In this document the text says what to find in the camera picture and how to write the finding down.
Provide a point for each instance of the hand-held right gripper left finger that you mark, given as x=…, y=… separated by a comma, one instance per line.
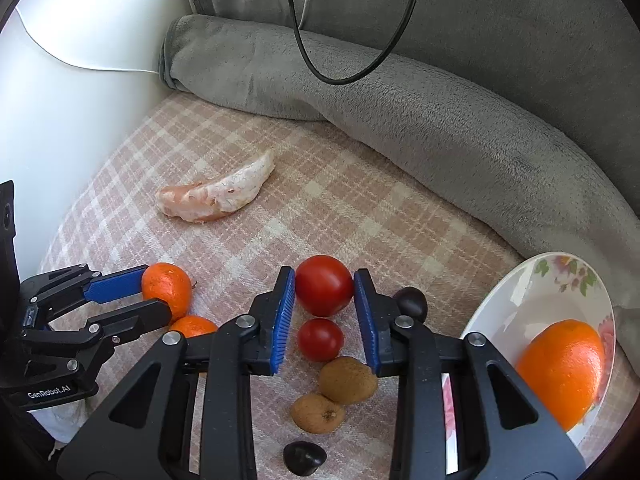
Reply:
x=282, y=320

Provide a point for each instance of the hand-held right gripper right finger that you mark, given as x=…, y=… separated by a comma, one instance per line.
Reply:
x=365, y=320

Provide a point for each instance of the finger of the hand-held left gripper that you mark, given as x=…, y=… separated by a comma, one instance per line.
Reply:
x=115, y=285
x=140, y=317

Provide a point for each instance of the small red tomato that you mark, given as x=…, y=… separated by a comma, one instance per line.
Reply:
x=320, y=340

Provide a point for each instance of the small orange mandarin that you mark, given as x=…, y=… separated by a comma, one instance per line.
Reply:
x=167, y=285
x=192, y=327

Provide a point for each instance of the large red tomato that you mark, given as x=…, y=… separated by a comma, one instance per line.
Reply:
x=322, y=285

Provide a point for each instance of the peeled pomelo segment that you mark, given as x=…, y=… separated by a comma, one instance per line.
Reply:
x=220, y=192

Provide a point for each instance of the white floral plate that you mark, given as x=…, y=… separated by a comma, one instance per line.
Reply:
x=505, y=300

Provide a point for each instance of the dark brown chestnut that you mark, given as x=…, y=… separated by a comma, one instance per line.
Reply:
x=412, y=302

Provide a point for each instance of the brown kiwi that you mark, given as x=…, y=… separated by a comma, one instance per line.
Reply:
x=315, y=412
x=347, y=380

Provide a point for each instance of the pink plaid bed sheet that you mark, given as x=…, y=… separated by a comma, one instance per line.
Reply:
x=300, y=185

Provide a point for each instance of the dark plum at bottom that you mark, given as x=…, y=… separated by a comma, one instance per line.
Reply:
x=302, y=457

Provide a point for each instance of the large orange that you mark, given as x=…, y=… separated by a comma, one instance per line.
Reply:
x=560, y=370

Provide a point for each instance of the light grey fleece blanket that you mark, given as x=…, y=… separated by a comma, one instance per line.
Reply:
x=400, y=110

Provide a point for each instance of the dark grey blanket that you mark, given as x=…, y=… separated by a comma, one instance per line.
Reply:
x=500, y=10

